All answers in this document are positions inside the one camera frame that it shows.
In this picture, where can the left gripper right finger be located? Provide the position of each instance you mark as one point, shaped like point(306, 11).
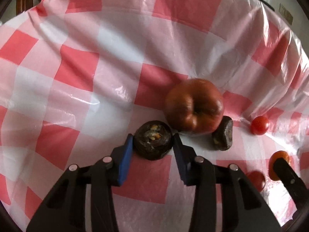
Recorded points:
point(243, 207)

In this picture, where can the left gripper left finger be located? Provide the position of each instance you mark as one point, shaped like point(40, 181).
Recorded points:
point(63, 208)

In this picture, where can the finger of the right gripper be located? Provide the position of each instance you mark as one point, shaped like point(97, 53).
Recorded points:
point(293, 184)

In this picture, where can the dark passion fruit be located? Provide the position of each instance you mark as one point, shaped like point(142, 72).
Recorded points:
point(153, 140)
point(222, 137)

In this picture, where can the red apple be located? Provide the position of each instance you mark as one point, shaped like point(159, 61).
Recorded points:
point(194, 106)

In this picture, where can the red tomato behind apple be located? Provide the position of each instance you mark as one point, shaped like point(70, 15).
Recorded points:
point(258, 179)

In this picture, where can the red cherry tomato left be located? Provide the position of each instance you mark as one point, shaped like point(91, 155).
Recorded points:
point(260, 125)

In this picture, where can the wall power outlet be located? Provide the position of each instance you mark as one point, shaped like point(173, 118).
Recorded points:
point(285, 14)

